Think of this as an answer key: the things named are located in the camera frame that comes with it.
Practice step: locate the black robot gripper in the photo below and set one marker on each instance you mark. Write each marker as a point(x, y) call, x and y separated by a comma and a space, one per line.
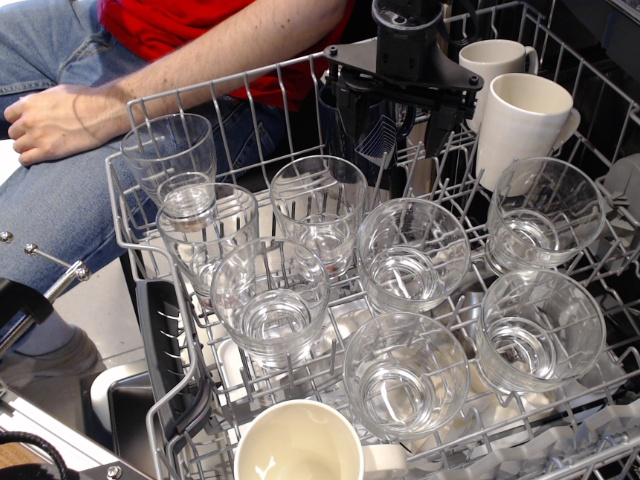
point(404, 64)

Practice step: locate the person's bare forearm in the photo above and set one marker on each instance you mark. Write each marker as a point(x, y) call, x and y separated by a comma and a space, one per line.
point(262, 33)

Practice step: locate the clear glass cup centre back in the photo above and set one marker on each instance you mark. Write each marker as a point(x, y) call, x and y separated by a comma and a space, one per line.
point(319, 201)

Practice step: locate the clear glass cup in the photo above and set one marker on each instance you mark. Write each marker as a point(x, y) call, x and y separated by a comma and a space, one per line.
point(405, 375)
point(168, 152)
point(201, 224)
point(543, 212)
point(319, 201)
point(271, 295)
point(537, 331)
point(411, 255)

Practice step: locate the clear glass cup right back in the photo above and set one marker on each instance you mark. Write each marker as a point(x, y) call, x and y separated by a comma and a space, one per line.
point(543, 212)

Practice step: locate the clear glass cup front left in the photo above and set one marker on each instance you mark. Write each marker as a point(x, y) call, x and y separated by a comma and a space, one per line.
point(271, 295)

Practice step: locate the clear glass cup back left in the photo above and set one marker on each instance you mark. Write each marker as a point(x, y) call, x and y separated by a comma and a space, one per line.
point(168, 152)

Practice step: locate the clear glass cup right front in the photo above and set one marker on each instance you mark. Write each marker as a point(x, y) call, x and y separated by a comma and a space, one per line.
point(537, 331)

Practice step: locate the clear glass cup front centre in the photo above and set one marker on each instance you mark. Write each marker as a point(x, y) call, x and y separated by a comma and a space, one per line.
point(405, 375)

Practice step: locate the person's bare hand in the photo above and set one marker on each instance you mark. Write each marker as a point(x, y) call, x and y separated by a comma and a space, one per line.
point(66, 120)

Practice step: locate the dark blue mug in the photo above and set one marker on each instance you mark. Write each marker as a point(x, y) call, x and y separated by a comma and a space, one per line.
point(400, 122)

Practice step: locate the white ceramic mug back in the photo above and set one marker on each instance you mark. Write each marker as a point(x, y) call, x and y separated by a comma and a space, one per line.
point(491, 58)

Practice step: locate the white ceramic mug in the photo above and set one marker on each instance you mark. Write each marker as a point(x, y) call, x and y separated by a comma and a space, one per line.
point(491, 58)
point(525, 116)
point(305, 439)

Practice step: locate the white ceramic mug right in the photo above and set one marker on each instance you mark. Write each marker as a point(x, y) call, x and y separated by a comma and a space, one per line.
point(525, 116)

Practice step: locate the red shirt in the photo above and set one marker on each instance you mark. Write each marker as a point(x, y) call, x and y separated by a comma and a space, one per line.
point(189, 42)

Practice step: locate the white ceramic mug front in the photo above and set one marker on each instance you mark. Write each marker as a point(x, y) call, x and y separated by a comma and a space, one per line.
point(305, 439)

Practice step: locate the blue jeans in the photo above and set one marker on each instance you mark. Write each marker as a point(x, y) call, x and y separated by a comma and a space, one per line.
point(70, 68)

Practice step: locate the grey sneaker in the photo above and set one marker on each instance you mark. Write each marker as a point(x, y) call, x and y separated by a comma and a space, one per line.
point(78, 356)

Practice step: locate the black metal clamp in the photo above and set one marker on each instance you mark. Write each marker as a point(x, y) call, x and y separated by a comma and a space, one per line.
point(23, 307)

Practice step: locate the grey wire dishwasher rack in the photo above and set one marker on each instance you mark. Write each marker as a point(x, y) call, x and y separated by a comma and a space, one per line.
point(207, 390)

